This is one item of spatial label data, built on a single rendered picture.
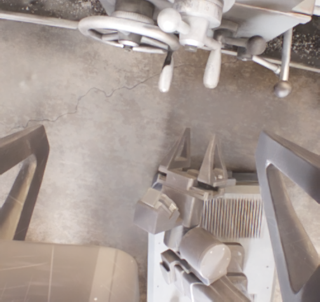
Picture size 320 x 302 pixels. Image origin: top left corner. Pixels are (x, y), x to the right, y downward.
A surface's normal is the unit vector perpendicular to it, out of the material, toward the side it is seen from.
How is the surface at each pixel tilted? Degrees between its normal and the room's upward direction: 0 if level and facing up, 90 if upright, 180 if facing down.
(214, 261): 29
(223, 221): 0
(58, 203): 0
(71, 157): 0
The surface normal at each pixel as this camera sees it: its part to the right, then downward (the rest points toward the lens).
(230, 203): -0.01, 0.13
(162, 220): 0.75, 0.22
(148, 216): -0.64, -0.01
